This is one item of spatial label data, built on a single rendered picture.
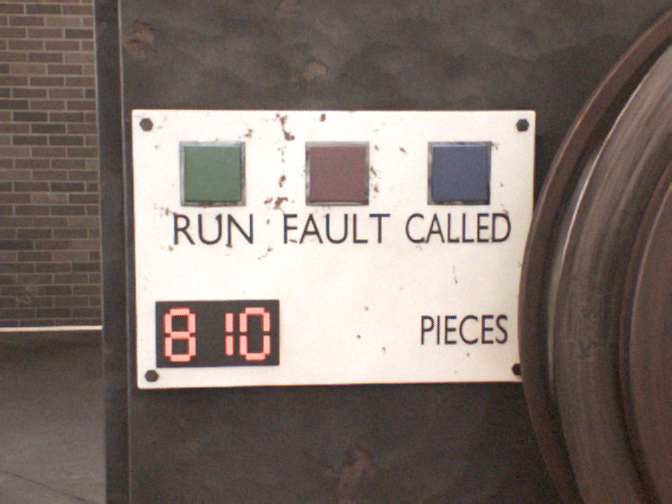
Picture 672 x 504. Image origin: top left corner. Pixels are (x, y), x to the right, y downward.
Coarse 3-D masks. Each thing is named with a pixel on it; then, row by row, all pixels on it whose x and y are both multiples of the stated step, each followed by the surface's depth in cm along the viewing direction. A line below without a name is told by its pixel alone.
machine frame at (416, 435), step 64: (128, 0) 64; (192, 0) 64; (256, 0) 65; (320, 0) 65; (384, 0) 65; (448, 0) 66; (512, 0) 66; (576, 0) 66; (640, 0) 67; (128, 64) 65; (192, 64) 65; (256, 64) 65; (320, 64) 65; (384, 64) 66; (448, 64) 66; (512, 64) 66; (576, 64) 67; (128, 128) 65; (128, 192) 66; (128, 256) 66; (128, 320) 67; (128, 384) 67; (320, 384) 68; (384, 384) 68; (448, 384) 68; (512, 384) 69; (128, 448) 68; (192, 448) 68; (256, 448) 68; (320, 448) 68; (384, 448) 69; (448, 448) 69; (512, 448) 69
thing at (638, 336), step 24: (648, 216) 52; (648, 240) 51; (648, 264) 51; (624, 288) 53; (648, 288) 51; (624, 312) 53; (648, 312) 51; (624, 336) 52; (648, 336) 51; (624, 360) 53; (648, 360) 52; (624, 384) 53; (648, 384) 52; (624, 408) 53; (648, 408) 52; (648, 432) 52; (648, 456) 52; (648, 480) 53
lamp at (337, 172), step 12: (312, 156) 64; (324, 156) 64; (336, 156) 64; (348, 156) 64; (360, 156) 64; (312, 168) 64; (324, 168) 64; (336, 168) 64; (348, 168) 64; (360, 168) 64; (312, 180) 64; (324, 180) 64; (336, 180) 64; (348, 180) 64; (360, 180) 64; (312, 192) 64; (324, 192) 64; (336, 192) 64; (348, 192) 64; (360, 192) 64
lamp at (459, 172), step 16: (432, 160) 64; (448, 160) 64; (464, 160) 64; (480, 160) 64; (432, 176) 64; (448, 176) 64; (464, 176) 64; (480, 176) 65; (432, 192) 64; (448, 192) 64; (464, 192) 65; (480, 192) 65
